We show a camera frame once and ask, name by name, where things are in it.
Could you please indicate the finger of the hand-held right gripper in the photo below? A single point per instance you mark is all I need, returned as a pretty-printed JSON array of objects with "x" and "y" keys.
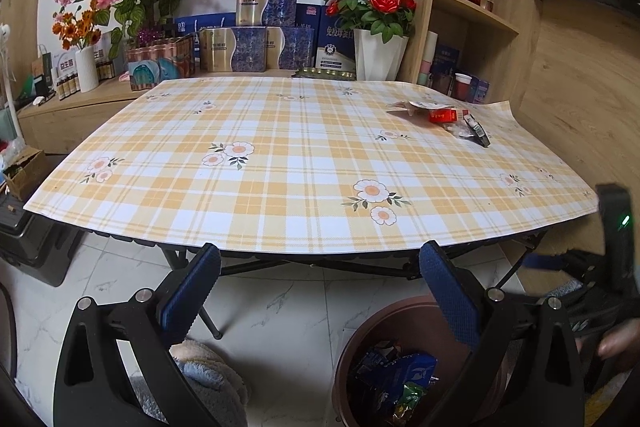
[{"x": 542, "y": 262}]

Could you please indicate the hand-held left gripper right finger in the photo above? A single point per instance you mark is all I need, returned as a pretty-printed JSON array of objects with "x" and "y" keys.
[{"x": 450, "y": 292}]

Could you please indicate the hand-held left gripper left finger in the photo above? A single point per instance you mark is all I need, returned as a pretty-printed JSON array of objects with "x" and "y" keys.
[{"x": 192, "y": 292}]

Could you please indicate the brown plastic bin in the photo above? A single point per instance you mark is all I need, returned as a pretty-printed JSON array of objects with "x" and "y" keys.
[{"x": 400, "y": 322}]

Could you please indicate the green packet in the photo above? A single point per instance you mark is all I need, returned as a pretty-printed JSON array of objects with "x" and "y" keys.
[{"x": 412, "y": 397}]

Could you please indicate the black packet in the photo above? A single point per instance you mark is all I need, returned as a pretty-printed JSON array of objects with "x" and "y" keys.
[{"x": 480, "y": 134}]

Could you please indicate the clear plastic wrapper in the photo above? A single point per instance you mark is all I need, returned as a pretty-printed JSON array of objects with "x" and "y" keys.
[{"x": 457, "y": 130}]

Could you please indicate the small red box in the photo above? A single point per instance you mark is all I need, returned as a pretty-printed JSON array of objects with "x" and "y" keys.
[{"x": 445, "y": 116}]

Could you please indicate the person's right hand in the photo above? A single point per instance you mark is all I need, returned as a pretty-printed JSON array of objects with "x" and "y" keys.
[{"x": 617, "y": 344}]

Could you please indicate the fuzzy grey slipper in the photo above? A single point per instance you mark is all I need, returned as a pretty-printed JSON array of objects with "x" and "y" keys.
[{"x": 210, "y": 377}]

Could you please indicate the yellow checked floral tablecloth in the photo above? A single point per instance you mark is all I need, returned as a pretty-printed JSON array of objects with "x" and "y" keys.
[{"x": 300, "y": 187}]

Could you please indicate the black plastic case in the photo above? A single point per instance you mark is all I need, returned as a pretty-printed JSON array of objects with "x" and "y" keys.
[{"x": 40, "y": 247}]

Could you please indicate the small blue purple box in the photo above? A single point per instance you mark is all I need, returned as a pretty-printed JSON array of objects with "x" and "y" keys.
[{"x": 481, "y": 89}]

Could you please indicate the red cup with white lid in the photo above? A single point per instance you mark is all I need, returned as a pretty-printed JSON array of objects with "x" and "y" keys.
[{"x": 462, "y": 88}]

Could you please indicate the small cardboard box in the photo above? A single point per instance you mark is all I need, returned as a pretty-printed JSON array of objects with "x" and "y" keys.
[{"x": 27, "y": 172}]

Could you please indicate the dark blue shelf box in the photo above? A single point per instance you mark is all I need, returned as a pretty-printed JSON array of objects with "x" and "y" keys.
[{"x": 447, "y": 62}]

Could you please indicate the stack of paper cups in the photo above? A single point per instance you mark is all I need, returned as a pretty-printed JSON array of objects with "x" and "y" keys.
[{"x": 427, "y": 57}]

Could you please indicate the row of small brown bottles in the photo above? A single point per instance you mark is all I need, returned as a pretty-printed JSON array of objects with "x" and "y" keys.
[{"x": 67, "y": 87}]

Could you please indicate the white ribbed vase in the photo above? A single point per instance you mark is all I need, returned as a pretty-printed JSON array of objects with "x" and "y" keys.
[{"x": 87, "y": 72}]

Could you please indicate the white angular pot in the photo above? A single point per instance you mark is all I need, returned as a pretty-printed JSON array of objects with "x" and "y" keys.
[{"x": 380, "y": 57}]

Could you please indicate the gold blue gift box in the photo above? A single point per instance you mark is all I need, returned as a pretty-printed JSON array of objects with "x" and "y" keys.
[
  {"x": 295, "y": 47},
  {"x": 265, "y": 5},
  {"x": 232, "y": 49}
]

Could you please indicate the gold embossed tray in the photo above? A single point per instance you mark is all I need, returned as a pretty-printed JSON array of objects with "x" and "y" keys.
[{"x": 325, "y": 73}]

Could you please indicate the blue white box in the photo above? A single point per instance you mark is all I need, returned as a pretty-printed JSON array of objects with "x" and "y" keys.
[{"x": 334, "y": 49}]

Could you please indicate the small paper bag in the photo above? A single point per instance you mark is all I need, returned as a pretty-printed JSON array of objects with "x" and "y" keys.
[{"x": 42, "y": 67}]

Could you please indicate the blue flat box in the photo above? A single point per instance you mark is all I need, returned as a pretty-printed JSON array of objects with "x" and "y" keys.
[{"x": 205, "y": 21}]

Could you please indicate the orange flower bunch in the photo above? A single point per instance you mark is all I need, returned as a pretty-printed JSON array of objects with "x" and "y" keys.
[{"x": 77, "y": 32}]

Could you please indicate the white desk fan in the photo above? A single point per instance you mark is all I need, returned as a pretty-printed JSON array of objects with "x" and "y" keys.
[{"x": 7, "y": 72}]

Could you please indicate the red rose plant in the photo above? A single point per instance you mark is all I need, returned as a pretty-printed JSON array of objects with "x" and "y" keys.
[{"x": 370, "y": 2}]

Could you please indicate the black folding table frame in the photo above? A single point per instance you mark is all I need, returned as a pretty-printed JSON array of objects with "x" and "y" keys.
[{"x": 212, "y": 327}]

